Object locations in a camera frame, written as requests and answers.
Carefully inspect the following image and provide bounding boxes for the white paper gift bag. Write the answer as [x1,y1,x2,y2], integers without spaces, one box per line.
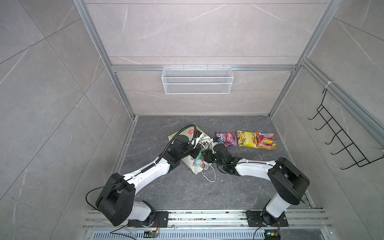
[182,127,216,183]

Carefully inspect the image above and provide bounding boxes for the purple Fox's berries packet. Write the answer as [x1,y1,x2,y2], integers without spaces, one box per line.
[215,132,238,147]

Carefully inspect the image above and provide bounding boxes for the yellow green snack packet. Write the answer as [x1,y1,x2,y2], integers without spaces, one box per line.
[237,131,259,149]

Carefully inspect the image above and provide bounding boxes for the Fox's fruits candy packet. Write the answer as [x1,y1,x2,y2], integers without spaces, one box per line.
[257,133,278,150]

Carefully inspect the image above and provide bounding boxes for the teal cherry mint packet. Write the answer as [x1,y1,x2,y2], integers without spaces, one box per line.
[194,158,211,172]

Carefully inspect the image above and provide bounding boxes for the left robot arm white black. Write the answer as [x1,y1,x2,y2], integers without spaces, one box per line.
[86,124,202,227]

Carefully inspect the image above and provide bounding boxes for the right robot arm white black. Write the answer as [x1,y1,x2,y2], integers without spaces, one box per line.
[203,144,310,226]

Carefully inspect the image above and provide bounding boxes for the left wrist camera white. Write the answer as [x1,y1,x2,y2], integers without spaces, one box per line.
[191,128,204,145]

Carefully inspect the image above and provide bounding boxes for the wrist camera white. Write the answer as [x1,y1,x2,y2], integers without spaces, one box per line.
[191,128,204,145]
[208,138,221,152]

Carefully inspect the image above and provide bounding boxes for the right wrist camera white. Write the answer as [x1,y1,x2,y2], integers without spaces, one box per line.
[208,138,221,152]

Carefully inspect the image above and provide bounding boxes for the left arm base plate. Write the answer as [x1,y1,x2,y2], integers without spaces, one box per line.
[128,211,169,228]

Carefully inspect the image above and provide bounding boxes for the white wire mesh basket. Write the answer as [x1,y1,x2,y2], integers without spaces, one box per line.
[162,67,234,95]

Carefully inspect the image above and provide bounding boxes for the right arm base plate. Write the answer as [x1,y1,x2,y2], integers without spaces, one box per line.
[245,210,289,227]

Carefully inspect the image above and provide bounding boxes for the aluminium rail frame front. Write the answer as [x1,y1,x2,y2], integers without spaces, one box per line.
[81,209,338,240]

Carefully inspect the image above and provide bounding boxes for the black wire hook rack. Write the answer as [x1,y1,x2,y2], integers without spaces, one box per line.
[308,89,384,170]

